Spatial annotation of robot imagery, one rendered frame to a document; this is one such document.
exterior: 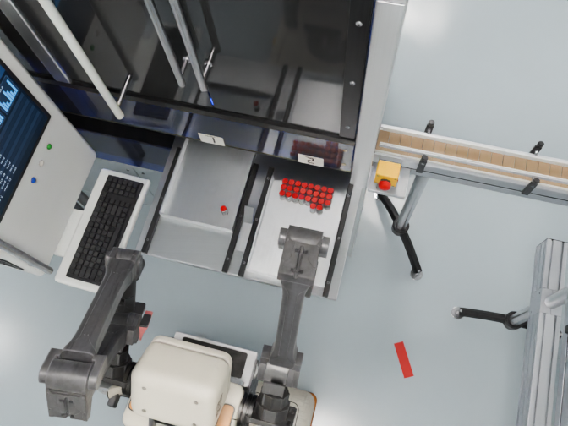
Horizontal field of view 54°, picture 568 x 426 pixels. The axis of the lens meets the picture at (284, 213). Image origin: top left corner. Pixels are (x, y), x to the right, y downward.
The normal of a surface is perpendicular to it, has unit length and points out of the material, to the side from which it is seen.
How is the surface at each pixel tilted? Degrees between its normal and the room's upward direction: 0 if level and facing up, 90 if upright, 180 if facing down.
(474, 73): 0
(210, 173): 0
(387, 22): 90
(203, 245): 0
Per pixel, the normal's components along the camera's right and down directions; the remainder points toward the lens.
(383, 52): -0.25, 0.92
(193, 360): 0.13, -0.87
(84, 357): -0.03, 0.49
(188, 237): -0.05, -0.34
